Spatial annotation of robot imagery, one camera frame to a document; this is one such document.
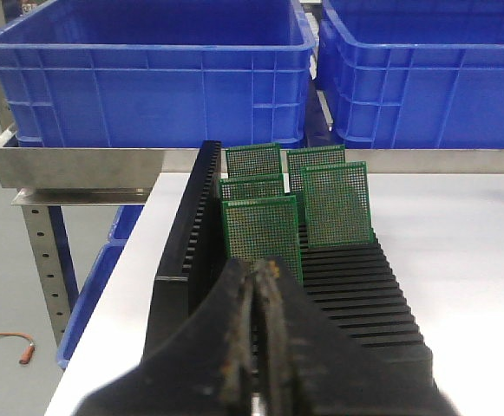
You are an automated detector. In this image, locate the green board row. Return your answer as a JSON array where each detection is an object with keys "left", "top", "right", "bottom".
[
  {"left": 286, "top": 145, "right": 345, "bottom": 193},
  {"left": 226, "top": 143, "right": 282, "bottom": 178},
  {"left": 221, "top": 195, "right": 303, "bottom": 283},
  {"left": 302, "top": 161, "right": 375, "bottom": 248},
  {"left": 219, "top": 173, "right": 285, "bottom": 200}
]

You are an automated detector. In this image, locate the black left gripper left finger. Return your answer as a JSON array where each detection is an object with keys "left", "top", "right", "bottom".
[{"left": 76, "top": 259, "right": 253, "bottom": 415}]

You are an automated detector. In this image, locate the black slotted board rack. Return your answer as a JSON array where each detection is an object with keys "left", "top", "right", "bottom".
[{"left": 140, "top": 140, "right": 435, "bottom": 391}]

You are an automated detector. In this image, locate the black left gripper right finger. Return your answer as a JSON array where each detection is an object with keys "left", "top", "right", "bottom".
[{"left": 253, "top": 257, "right": 456, "bottom": 415}]

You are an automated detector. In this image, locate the green board middle right row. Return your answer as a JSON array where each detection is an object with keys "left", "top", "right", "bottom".
[{"left": 286, "top": 145, "right": 345, "bottom": 193}]

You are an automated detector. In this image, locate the blue plastic crate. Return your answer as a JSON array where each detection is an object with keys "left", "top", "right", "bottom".
[
  {"left": 0, "top": 1, "right": 315, "bottom": 147},
  {"left": 317, "top": 1, "right": 504, "bottom": 149}
]

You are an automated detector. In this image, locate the green board middle left row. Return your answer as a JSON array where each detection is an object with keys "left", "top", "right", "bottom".
[{"left": 221, "top": 195, "right": 303, "bottom": 283}]

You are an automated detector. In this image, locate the green board front right row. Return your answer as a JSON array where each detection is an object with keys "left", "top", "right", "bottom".
[{"left": 302, "top": 161, "right": 375, "bottom": 248}]

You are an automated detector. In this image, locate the left blue plastic crate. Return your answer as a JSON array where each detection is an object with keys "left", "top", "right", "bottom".
[{"left": 0, "top": 1, "right": 315, "bottom": 147}]

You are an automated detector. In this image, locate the lower blue crate under table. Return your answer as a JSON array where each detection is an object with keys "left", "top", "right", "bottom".
[{"left": 56, "top": 205, "right": 143, "bottom": 369}]

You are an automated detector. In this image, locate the orange cable on floor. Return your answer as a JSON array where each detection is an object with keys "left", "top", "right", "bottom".
[{"left": 0, "top": 331, "right": 37, "bottom": 365}]

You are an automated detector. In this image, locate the perforated steel frame leg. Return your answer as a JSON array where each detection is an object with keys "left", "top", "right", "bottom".
[{"left": 22, "top": 205, "right": 79, "bottom": 342}]

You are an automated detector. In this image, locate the green board rear left row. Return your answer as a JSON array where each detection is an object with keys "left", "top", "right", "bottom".
[{"left": 219, "top": 173, "right": 285, "bottom": 200}]

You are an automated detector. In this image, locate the green board rear right row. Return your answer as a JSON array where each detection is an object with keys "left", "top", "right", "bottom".
[{"left": 226, "top": 143, "right": 282, "bottom": 178}]

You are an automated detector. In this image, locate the centre blue plastic crate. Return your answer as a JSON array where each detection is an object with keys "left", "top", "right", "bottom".
[{"left": 317, "top": 1, "right": 504, "bottom": 149}]

